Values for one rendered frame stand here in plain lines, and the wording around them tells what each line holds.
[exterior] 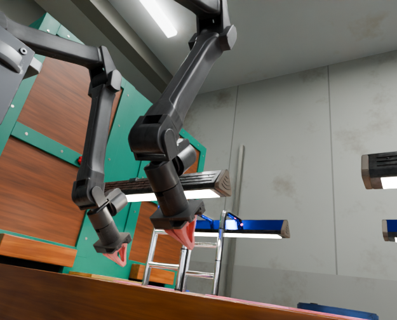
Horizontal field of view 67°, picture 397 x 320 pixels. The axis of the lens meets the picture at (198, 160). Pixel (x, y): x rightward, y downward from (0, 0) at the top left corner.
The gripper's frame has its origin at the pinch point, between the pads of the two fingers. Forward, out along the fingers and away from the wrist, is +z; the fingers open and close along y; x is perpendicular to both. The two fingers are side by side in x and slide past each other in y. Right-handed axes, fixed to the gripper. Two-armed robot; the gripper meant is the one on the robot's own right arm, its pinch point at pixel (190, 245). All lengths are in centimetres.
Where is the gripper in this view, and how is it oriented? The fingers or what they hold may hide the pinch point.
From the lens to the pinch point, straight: 66.3
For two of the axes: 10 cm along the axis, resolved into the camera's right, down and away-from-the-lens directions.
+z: 3.3, 9.0, 2.9
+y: -8.3, 1.3, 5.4
